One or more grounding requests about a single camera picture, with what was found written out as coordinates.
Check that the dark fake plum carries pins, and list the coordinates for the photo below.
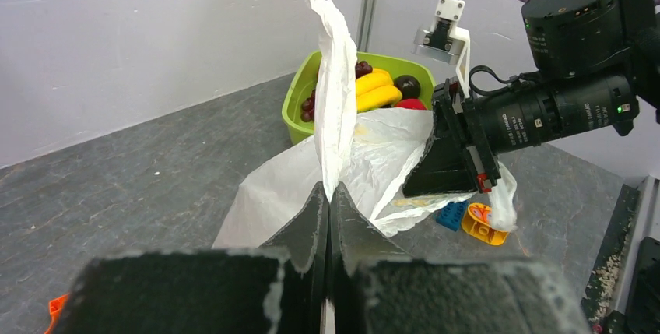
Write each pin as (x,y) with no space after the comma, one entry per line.
(409,86)

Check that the fake banana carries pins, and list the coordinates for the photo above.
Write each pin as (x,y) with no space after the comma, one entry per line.
(371,81)
(378,97)

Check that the white plastic bag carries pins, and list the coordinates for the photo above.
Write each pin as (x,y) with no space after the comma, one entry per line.
(370,153)

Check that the yellow orange toy piece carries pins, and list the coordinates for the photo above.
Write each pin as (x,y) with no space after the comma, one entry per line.
(476,223)

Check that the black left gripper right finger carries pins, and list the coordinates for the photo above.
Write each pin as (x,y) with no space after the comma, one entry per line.
(376,287)

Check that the orange curved toy block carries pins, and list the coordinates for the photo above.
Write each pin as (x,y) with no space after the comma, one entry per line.
(55,307)

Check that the green plastic tray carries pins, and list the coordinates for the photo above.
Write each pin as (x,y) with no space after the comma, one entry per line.
(329,82)

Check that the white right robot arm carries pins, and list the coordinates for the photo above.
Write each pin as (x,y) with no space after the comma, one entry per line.
(595,60)

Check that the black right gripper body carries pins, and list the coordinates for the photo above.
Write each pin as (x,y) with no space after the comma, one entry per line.
(452,110)

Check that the blue toy brick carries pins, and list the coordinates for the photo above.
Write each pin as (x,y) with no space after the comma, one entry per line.
(451,215)

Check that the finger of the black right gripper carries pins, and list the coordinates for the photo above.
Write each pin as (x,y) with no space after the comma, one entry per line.
(442,168)

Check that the lower fake banana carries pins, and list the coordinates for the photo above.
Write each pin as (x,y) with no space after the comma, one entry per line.
(378,97)

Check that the upper fake banana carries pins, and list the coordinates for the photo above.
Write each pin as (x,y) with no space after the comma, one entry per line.
(371,81)

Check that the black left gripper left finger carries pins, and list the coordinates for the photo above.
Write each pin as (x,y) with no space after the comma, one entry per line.
(277,287)

